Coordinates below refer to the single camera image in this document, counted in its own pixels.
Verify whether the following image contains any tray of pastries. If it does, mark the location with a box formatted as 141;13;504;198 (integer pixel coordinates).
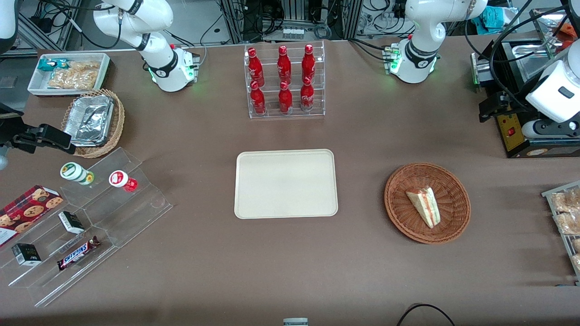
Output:
541;181;580;286

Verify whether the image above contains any round brown wicker basket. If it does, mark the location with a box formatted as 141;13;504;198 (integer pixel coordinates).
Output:
384;163;472;245

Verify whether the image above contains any black floor cable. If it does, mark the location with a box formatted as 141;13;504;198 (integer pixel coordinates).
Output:
396;303;456;326

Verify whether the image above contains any aluminium frame rack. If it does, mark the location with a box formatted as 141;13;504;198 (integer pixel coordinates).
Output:
220;0;365;43

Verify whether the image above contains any triangular sandwich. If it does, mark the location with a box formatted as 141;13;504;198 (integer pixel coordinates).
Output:
405;187;441;229

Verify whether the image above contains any black food warmer machine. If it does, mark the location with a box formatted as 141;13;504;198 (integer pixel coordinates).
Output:
470;7;580;159

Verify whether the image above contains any teal snack packet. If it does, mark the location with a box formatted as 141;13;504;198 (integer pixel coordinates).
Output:
37;58;68;72

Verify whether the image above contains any red cola bottle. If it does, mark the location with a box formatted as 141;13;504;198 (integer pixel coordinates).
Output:
300;77;315;112
250;81;266;115
247;47;265;86
277;45;292;85
302;44;316;84
278;81;293;114

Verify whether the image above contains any steel food pan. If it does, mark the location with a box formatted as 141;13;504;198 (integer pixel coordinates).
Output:
512;43;560;82

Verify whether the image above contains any light wicker basket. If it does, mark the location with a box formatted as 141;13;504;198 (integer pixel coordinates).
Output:
61;89;126;159

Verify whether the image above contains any bagged bread roll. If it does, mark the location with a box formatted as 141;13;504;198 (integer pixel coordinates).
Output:
550;188;580;213
554;212;580;236

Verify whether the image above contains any red lid yogurt bottle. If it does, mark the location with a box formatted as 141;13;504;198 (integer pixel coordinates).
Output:
109;170;139;192

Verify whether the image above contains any orange fried food piece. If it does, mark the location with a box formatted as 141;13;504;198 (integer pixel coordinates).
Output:
554;22;577;39

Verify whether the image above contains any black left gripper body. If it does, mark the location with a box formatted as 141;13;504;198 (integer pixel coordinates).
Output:
489;92;522;123

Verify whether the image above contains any small black box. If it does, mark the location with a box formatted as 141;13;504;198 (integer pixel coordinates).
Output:
58;211;85;235
11;243;42;266

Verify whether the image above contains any clear acrylic tiered stand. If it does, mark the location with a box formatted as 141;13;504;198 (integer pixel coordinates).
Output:
0;147;174;308

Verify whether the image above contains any Snickers chocolate bar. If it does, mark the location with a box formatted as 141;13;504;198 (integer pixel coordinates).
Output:
57;236;101;271

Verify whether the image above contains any teal cloth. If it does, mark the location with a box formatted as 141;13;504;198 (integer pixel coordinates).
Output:
471;6;519;34

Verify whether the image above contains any beige plastic tray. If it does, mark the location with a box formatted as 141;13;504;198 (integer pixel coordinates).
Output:
234;149;339;220

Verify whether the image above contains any clear bag of crackers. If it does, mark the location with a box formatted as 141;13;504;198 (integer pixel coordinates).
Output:
48;69;98;90
68;60;101;74

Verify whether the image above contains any aluminium foil tray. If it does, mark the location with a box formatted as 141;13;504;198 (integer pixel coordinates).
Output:
63;95;115;147

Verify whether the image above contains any red cookie box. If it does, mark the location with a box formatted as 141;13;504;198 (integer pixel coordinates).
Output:
0;185;64;247

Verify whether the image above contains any green lid yogurt bottle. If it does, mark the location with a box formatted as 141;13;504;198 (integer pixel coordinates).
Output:
60;162;95;186

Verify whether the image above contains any white rectangular snack bin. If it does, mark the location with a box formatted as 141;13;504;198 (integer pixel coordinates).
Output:
27;53;111;97

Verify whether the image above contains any clear acrylic bottle rack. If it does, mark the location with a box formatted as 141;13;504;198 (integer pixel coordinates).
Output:
244;41;326;119

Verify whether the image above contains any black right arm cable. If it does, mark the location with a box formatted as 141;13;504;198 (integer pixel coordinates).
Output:
40;0;124;49

